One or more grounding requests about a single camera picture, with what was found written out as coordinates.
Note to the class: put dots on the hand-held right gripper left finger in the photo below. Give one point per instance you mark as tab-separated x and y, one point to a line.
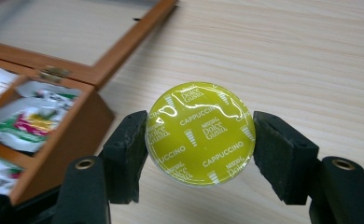
124	155

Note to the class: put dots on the yellow-green coffee capsule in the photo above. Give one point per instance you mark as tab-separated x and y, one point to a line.
198	133

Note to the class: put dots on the group of white tea sachets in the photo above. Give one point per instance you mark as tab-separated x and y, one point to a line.
30	124

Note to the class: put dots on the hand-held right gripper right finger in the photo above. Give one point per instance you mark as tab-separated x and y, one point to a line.
286	155

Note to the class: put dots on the wooden box with glass lid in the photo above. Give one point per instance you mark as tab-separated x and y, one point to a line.
77	137

